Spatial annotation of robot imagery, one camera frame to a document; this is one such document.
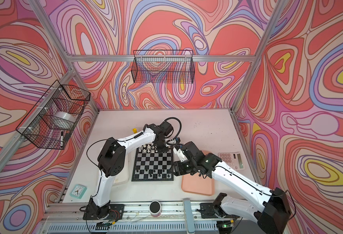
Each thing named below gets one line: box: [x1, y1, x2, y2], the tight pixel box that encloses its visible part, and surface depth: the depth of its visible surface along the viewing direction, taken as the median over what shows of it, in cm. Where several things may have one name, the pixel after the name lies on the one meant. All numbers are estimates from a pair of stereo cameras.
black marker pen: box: [60, 131, 64, 148], surface depth 73 cm
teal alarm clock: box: [70, 184, 88, 199], surface depth 80 cm
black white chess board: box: [131, 143, 174, 182], surface depth 90 cm
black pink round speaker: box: [149, 200, 162, 218], surface depth 72 cm
